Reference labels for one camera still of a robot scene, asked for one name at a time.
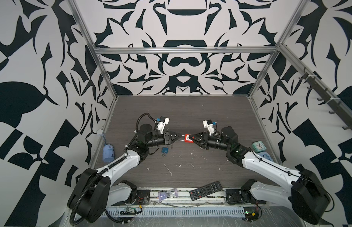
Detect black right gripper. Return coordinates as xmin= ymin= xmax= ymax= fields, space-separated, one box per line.
xmin=190 ymin=132 xmax=232 ymax=153

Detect red safety padlock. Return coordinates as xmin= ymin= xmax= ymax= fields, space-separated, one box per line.
xmin=181 ymin=134 xmax=193 ymax=143

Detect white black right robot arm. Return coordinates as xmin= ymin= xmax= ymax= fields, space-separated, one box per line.
xmin=189 ymin=126 xmax=332 ymax=225

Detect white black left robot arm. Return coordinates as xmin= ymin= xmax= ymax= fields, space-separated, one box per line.
xmin=67 ymin=124 xmax=182 ymax=226

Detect small dark blue padlock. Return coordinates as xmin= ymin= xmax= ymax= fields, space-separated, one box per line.
xmin=161 ymin=147 xmax=169 ymax=157

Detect black remote control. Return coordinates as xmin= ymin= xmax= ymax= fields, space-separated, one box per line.
xmin=189 ymin=181 xmax=222 ymax=201

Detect clear safety glasses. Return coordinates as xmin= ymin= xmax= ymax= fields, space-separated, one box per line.
xmin=158 ymin=188 xmax=178 ymax=202

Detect teal alarm clock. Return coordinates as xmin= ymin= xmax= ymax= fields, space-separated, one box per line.
xmin=252 ymin=141 xmax=267 ymax=153

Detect light blue round device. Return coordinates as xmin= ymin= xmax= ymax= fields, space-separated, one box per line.
xmin=258 ymin=151 xmax=274 ymax=162

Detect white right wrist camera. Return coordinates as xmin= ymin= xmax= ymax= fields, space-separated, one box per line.
xmin=202 ymin=120 xmax=217 ymax=136

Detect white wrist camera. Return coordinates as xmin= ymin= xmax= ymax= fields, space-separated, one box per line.
xmin=202 ymin=120 xmax=217 ymax=136
xmin=154 ymin=116 xmax=169 ymax=134

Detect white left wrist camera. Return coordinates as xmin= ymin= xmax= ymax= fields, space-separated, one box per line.
xmin=154 ymin=116 xmax=169 ymax=134

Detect black corrugated cable hose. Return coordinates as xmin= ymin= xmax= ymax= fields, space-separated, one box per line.
xmin=135 ymin=113 xmax=157 ymax=132

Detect light blue device left wall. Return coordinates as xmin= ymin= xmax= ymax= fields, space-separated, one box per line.
xmin=102 ymin=144 xmax=114 ymax=163

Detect white slotted cable duct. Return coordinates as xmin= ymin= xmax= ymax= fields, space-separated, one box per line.
xmin=107 ymin=207 xmax=245 ymax=218

